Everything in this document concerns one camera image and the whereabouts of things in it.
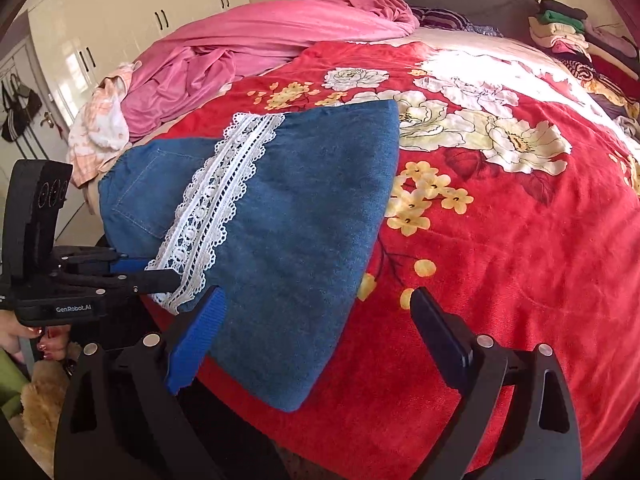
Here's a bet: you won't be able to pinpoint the purple striped pillow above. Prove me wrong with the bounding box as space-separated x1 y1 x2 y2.
410 6 473 31

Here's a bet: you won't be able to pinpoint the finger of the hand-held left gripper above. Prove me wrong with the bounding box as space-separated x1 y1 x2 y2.
65 268 182 297
60 247 151 274

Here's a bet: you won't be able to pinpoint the person's left hand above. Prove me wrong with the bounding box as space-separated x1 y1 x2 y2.
0 309 72 363

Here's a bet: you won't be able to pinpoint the white wardrobe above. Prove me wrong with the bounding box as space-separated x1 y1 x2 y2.
27 0 251 126

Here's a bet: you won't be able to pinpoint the peach floral cloth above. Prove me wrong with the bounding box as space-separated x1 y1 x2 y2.
67 62 141 188

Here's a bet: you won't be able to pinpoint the black handbag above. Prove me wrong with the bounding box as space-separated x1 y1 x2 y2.
0 74 45 143

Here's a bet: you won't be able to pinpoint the pile of folded clothes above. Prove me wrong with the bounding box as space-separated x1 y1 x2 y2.
529 0 640 126

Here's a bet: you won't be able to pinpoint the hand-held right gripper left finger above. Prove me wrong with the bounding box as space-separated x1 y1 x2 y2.
54 285 228 480

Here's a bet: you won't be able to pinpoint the pink bed sheet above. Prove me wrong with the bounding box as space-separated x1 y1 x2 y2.
120 0 421 143

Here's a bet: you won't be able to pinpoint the tan fluffy cloth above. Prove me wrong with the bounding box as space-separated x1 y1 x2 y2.
17 342 81 463

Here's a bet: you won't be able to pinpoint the red floral blanket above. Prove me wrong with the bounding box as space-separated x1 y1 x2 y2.
140 40 640 480

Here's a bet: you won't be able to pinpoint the blue denim pants with lace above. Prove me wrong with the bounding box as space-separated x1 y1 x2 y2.
97 99 401 413

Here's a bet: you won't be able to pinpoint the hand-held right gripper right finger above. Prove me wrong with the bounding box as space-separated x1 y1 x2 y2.
410 287 583 480

